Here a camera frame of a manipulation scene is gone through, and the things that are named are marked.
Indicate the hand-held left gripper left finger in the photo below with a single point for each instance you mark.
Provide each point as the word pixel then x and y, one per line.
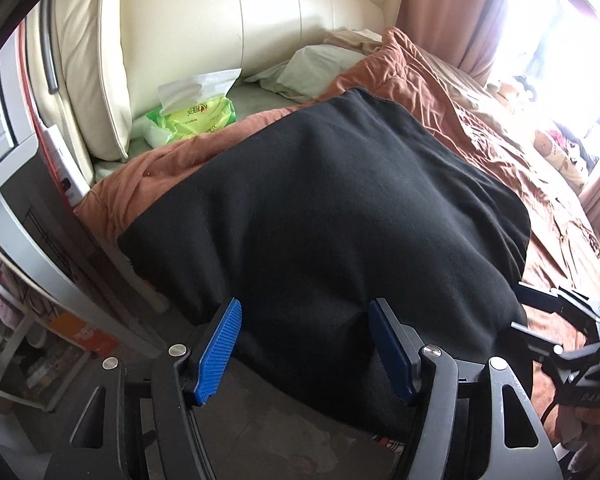
pixel 220 350

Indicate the person's right hand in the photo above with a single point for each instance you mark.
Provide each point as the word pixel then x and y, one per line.
pixel 587 432

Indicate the bear print pillow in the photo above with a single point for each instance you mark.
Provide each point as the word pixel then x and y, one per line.
pixel 560 157

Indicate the pale green pillow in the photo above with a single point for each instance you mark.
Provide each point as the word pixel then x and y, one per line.
pixel 310 70

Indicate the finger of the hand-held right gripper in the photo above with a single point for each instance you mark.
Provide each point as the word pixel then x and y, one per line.
pixel 545 342
pixel 560 302

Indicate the black ribbed jacket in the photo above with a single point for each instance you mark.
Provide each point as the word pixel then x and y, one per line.
pixel 305 200

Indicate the brown blanket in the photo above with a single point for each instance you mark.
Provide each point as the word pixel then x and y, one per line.
pixel 480 125

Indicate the white shelf unit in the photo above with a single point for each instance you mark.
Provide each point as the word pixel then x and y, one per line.
pixel 45 240

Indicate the cream padded headboard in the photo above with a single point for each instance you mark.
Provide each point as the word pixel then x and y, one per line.
pixel 205 25

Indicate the orange box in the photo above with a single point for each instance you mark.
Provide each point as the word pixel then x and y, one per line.
pixel 82 335

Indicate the white handheld device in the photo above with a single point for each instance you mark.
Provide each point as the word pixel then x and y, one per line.
pixel 65 160

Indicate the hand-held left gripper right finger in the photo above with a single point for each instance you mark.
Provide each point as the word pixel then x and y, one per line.
pixel 387 350

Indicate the beige plush toy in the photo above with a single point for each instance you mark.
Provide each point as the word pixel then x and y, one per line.
pixel 505 91

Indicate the green tissue pack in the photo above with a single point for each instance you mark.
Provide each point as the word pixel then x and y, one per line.
pixel 195 115

